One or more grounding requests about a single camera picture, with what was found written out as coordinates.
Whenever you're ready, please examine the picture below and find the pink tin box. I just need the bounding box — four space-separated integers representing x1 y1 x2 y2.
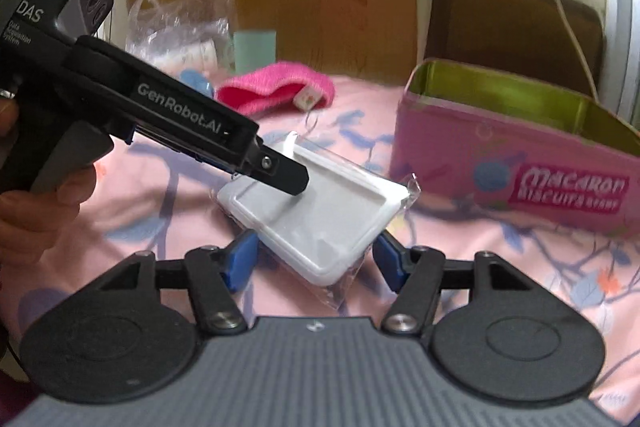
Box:
390 58 640 239

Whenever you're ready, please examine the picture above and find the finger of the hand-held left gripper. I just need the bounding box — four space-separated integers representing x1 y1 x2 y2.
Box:
250 147 309 198

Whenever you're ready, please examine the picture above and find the white power cable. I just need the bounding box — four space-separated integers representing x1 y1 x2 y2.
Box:
517 0 601 102

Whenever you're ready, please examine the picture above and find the light blue round item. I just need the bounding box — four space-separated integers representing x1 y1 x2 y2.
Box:
180 68 215 98

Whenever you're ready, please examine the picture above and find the mint green cup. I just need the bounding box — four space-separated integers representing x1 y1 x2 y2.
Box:
234 29 279 76

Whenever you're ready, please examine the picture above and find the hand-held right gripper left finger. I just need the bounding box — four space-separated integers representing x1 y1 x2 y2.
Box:
97 229 258 338

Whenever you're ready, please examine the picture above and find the pink knit headband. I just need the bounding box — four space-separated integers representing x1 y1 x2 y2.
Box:
216 61 335 118

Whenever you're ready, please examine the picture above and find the pink floral bedsheet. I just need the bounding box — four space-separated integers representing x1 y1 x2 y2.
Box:
0 72 640 427

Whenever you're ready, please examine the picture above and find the person's left hand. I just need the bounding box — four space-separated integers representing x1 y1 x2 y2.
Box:
0 99 99 269

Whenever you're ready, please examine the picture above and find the clear plastic bag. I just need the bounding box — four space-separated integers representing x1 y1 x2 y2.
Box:
125 0 236 75

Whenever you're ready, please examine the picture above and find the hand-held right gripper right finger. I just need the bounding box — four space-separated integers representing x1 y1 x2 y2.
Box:
372 231 540 338

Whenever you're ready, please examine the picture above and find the white pad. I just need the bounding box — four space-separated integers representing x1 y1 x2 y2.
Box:
215 132 422 312

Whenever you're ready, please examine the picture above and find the window with white frame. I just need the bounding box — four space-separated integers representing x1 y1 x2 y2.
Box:
607 0 640 128

